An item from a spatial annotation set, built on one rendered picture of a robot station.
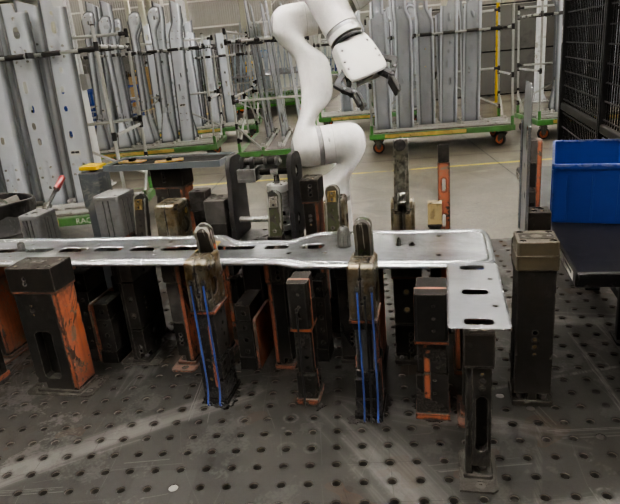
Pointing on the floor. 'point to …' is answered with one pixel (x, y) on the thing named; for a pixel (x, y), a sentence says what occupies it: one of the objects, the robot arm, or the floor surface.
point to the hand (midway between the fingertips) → (379, 97)
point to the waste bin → (0, 216)
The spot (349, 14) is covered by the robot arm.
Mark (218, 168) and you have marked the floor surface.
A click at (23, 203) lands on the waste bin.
